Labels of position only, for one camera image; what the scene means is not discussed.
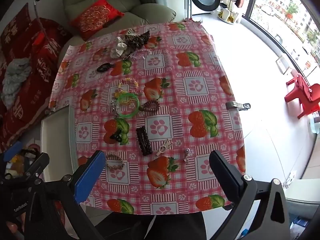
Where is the white scrunchie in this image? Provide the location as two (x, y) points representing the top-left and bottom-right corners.
(110, 36), (129, 59)

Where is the red plastic chair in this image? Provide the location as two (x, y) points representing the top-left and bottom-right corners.
(284, 74), (320, 119)

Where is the red bed blanket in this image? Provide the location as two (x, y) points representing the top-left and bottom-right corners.
(1, 4), (71, 152)

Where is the black oval hair clip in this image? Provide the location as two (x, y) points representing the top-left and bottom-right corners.
(97, 62), (114, 73)

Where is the grey knitted cloth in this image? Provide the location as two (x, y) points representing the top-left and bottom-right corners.
(1, 58), (31, 110)

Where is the metal table clamp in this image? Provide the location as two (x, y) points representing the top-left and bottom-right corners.
(226, 101), (251, 111)

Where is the leopard print scrunchie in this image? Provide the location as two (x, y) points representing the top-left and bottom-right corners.
(125, 31), (150, 50)

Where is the pink yellow beaded bracelet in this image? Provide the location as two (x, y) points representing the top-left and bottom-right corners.
(118, 77), (139, 96)

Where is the pink strawberry tablecloth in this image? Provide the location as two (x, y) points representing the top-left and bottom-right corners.
(50, 22), (246, 215)

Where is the small black claw clip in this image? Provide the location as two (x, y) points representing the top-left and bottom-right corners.
(110, 129), (122, 142)

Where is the red embroidered cushion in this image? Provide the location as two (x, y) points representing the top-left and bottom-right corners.
(69, 0), (124, 41)

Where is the braided rope bracelet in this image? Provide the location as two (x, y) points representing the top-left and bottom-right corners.
(105, 154), (125, 169)

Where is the black beaded hair clip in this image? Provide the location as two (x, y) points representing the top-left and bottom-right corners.
(136, 126), (152, 156)

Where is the silver pearl charm earring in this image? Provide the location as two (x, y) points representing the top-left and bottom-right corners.
(183, 148), (190, 163)

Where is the white jewelry tray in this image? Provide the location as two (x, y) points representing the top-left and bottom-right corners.
(41, 105), (79, 182)

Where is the silver chain keyring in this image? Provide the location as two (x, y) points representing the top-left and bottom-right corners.
(111, 100), (119, 117)

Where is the green plastic bangle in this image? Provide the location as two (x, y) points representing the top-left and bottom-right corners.
(116, 93), (140, 119)

